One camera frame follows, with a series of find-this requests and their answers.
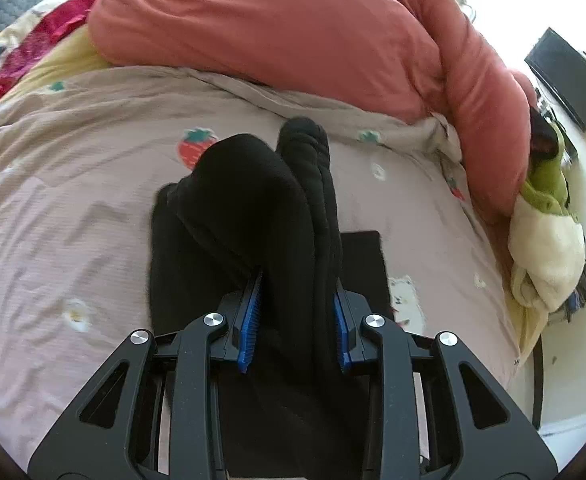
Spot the black orange kids sweater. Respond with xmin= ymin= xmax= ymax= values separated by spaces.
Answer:
xmin=149 ymin=117 xmax=392 ymax=479

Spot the green cream plush blanket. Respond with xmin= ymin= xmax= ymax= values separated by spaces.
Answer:
xmin=508 ymin=118 xmax=585 ymax=313

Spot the grey strawberry print blanket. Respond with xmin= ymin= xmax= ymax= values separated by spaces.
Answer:
xmin=0 ymin=67 xmax=520 ymax=466

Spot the black monitor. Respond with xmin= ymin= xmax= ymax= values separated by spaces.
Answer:
xmin=525 ymin=28 xmax=586 ymax=131

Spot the cream yellow sheet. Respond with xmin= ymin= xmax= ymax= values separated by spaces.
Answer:
xmin=0 ymin=21 xmax=110 ymax=103

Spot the red lace garment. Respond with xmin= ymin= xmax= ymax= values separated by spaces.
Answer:
xmin=0 ymin=0 xmax=96 ymax=100

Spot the pink quilted duvet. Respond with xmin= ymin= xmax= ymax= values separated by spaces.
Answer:
xmin=88 ymin=0 xmax=532 ymax=222

